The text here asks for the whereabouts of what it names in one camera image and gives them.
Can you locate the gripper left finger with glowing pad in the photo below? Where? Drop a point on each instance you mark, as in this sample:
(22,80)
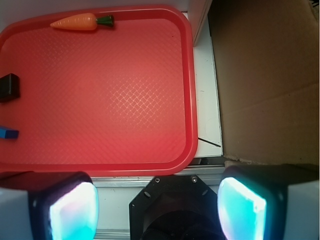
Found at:
(48,206)

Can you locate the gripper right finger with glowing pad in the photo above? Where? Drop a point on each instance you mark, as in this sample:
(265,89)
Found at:
(270,202)

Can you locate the blue block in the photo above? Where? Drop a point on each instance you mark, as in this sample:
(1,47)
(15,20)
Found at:
(8,133)

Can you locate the black block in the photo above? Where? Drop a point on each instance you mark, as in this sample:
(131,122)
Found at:
(9,88)

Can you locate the red plastic tray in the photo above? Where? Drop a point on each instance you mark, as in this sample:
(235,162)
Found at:
(115,101)

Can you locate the brown cardboard panel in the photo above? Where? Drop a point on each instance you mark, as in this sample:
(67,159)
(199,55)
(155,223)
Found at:
(267,65)

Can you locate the orange toy carrot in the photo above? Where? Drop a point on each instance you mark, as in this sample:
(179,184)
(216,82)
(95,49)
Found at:
(83,22)

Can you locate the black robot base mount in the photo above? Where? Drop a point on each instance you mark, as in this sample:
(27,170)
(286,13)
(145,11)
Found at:
(175,207)

